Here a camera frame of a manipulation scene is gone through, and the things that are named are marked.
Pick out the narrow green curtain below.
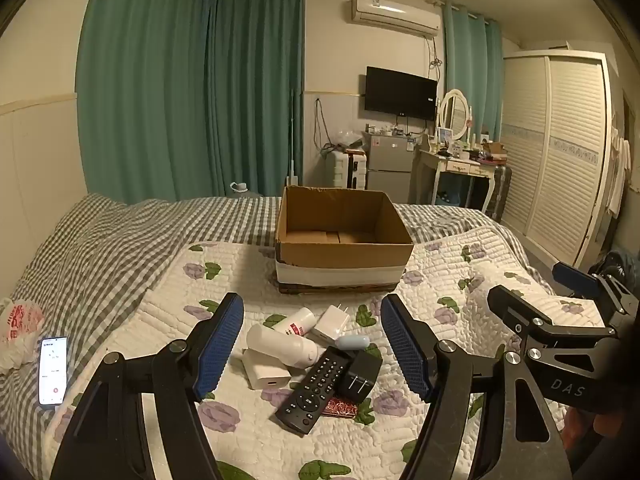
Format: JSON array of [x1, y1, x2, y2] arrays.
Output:
[[202, 0, 306, 198]]

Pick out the black wall television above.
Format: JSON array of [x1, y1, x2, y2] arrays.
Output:
[[364, 65, 438, 122]]

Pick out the person's right hand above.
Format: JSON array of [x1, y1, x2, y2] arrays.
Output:
[[567, 404, 640, 466]]

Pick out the wide green curtain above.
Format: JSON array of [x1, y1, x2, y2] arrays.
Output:
[[75, 0, 208, 206]]

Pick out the white pole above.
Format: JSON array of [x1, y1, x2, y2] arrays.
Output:
[[286, 89, 301, 188]]

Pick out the black remote control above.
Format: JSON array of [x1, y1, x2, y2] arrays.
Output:
[[275, 346, 358, 436]]

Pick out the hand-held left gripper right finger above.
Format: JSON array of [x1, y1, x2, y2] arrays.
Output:
[[380, 294, 573, 480]]

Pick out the white air conditioner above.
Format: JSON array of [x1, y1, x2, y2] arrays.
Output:
[[348, 0, 442, 37]]

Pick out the large white charger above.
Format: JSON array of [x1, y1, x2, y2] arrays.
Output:
[[241, 349, 292, 391]]

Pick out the white bottle with red label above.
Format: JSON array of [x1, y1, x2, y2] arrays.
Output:
[[271, 307, 317, 337]]

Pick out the small white plug charger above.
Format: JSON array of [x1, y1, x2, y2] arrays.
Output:
[[312, 302, 351, 347]]

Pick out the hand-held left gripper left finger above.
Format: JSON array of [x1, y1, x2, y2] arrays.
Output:
[[50, 291, 246, 480]]

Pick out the smartphone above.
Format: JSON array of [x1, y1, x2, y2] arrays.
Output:
[[38, 336, 69, 407]]

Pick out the air conditioner cable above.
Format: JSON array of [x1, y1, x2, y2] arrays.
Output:
[[427, 35, 443, 81]]

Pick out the white louvered wardrobe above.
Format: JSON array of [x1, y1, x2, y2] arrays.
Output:
[[500, 50, 621, 271]]

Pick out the large white bottle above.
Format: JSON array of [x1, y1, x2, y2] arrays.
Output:
[[246, 323, 331, 367]]

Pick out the white suitcase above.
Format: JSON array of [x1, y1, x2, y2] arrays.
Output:
[[325, 149, 370, 191]]

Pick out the light blue oval case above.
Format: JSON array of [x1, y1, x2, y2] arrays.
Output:
[[334, 334, 371, 351]]

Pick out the white oval mirror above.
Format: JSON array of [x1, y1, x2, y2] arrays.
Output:
[[436, 88, 473, 141]]

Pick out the light green curtain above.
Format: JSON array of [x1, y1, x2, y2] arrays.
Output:
[[442, 5, 503, 141]]

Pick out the white floral quilt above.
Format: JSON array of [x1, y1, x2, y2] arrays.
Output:
[[42, 225, 606, 480]]

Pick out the white plastic bag red print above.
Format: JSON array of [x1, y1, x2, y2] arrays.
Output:
[[0, 296, 46, 373]]

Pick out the white dressing table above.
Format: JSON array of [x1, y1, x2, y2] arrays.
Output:
[[412, 147, 498, 213]]

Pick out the dark suitcase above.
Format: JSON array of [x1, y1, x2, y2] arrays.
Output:
[[487, 162, 513, 223]]

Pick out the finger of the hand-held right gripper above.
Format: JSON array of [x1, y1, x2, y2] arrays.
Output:
[[552, 261, 640, 316], [487, 285, 618, 361]]

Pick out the cardboard box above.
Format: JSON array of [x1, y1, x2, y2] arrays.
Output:
[[274, 185, 415, 295]]

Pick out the hanging white towels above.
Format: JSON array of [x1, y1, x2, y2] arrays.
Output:
[[606, 127, 632, 218]]

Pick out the black plug charger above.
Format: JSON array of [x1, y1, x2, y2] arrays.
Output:
[[337, 350, 383, 403]]

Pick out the black wall cable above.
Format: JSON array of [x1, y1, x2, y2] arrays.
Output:
[[312, 97, 333, 153]]

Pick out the silver small fridge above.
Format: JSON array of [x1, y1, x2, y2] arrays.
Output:
[[366, 132, 416, 205]]

